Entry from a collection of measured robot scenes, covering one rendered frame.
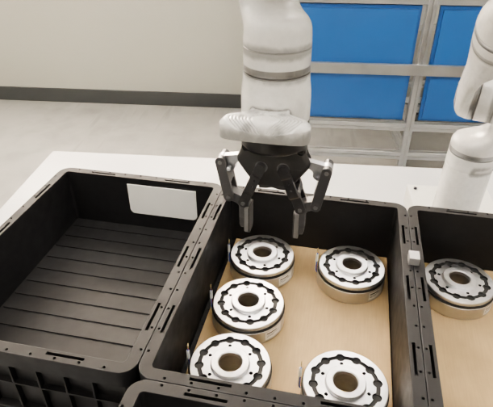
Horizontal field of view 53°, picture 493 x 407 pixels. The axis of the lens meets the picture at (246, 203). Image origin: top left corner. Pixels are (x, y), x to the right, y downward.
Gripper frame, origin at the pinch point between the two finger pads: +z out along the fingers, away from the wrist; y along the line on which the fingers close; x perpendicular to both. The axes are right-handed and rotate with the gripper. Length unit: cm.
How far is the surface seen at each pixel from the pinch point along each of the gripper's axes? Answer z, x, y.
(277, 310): 14.5, 0.5, -1.1
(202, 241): 7.5, -3.8, 10.6
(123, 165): 30, -61, 52
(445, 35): 24, -202, -45
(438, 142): 99, -248, -60
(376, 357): 17.7, 2.9, -15.1
